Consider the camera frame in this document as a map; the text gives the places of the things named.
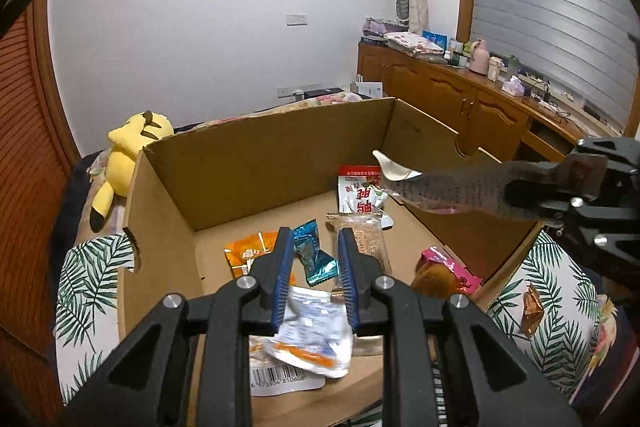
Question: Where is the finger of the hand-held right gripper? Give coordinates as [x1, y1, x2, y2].
[550, 137, 640, 202]
[504, 179, 640, 269]

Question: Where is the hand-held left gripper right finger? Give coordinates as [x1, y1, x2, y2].
[336, 228, 583, 427]

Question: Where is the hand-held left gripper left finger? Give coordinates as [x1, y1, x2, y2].
[62, 227, 296, 427]

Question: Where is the blue foil candy packet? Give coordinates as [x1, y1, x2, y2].
[291, 219, 341, 289]

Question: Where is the clear sesame bar packet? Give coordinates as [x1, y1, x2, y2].
[326, 212, 394, 280]

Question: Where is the silver packet with orange print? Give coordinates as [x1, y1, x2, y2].
[250, 286, 355, 379]

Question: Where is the large packet with food picture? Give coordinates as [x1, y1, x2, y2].
[372, 150, 571, 220]

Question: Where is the red and white snack packet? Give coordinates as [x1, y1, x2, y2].
[337, 164, 388, 215]

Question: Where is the white silver packet with text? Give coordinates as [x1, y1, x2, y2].
[249, 339, 326, 397]

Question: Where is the brown cardboard box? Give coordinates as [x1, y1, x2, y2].
[117, 96, 548, 427]

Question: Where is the orange snack packet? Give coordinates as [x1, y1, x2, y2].
[224, 229, 297, 285]

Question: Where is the pink packet with brown bun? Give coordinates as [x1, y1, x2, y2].
[411, 246, 483, 297]

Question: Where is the small brown snack packet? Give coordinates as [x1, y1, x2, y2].
[519, 283, 546, 339]

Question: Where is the wooden desk cabinet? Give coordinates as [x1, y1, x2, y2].
[357, 39, 587, 164]

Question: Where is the pink kettle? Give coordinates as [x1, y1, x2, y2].
[467, 38, 490, 76]

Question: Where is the grey window blind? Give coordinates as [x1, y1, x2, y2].
[472, 0, 640, 128]

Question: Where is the floral print cloth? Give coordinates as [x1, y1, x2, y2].
[570, 297, 627, 408]

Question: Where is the floral pillow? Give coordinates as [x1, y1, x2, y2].
[200, 91, 362, 128]

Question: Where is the green leaf print bedsheet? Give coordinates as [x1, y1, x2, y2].
[54, 227, 606, 427]

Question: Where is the white card box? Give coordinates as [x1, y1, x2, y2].
[352, 79, 384, 99]

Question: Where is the folded floral cloth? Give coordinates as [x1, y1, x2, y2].
[382, 32, 449, 58]

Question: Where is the yellow plush toy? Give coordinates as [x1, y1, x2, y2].
[90, 110, 176, 233]

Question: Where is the folded purple cloth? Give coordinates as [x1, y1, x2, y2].
[362, 18, 409, 38]

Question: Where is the wooden louvered wardrobe door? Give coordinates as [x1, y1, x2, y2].
[0, 0, 81, 408]

